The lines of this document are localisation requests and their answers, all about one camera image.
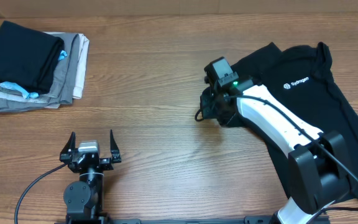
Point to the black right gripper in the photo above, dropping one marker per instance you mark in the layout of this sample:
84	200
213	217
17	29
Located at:
208	112

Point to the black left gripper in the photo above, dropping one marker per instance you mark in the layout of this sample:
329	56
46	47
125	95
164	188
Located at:
107	163

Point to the black polo shirt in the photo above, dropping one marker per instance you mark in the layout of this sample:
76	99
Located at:
301	79

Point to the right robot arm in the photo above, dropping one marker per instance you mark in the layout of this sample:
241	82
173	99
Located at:
318	163

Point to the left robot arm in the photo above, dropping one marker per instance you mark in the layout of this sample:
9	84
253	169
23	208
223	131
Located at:
84	198

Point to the light blue cloth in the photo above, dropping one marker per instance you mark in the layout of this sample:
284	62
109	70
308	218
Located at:
17	88

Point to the white folded garment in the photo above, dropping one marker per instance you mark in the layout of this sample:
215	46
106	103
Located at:
81	62

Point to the black folded garment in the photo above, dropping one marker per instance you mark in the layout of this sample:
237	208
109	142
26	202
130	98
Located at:
28	57

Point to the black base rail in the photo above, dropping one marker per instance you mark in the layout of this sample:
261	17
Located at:
263	219

